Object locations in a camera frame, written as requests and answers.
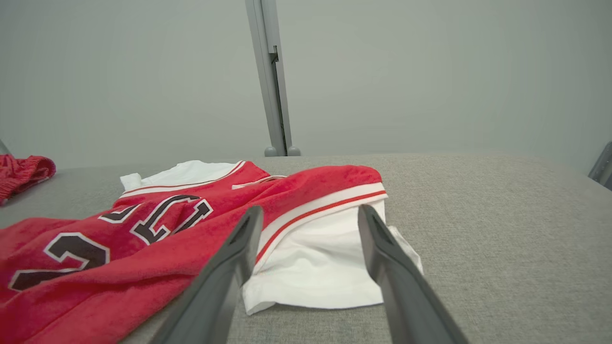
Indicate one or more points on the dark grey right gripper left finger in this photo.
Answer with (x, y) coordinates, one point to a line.
(215, 296)

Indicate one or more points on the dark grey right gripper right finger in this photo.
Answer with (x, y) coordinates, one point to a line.
(406, 296)

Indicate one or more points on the red white basketball jersey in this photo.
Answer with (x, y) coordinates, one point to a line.
(143, 267)

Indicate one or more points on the red shorts with white stripe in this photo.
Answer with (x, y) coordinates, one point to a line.
(24, 174)

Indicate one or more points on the grey fabric upholstered platform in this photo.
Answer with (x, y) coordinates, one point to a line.
(502, 239)

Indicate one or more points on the grey rounded post foot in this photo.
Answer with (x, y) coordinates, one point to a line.
(294, 151)
(270, 152)

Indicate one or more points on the grey metal frame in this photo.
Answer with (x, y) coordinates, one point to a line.
(603, 167)

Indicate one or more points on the grey vertical partition post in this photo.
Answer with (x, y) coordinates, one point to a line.
(263, 48)

